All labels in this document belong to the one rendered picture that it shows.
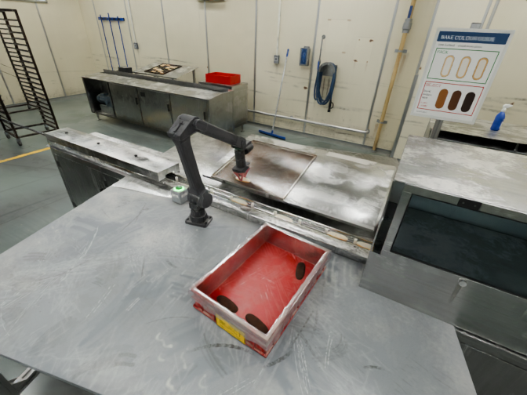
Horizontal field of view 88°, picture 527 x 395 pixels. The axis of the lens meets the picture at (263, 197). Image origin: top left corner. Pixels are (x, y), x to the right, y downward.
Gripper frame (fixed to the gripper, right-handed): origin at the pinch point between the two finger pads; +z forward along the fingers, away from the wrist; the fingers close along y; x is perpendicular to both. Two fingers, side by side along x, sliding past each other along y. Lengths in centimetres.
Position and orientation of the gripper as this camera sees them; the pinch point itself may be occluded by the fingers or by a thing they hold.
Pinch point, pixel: (242, 178)
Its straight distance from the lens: 165.5
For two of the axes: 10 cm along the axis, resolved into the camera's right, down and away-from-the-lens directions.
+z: 0.4, 7.6, 6.5
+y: -4.8, 5.9, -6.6
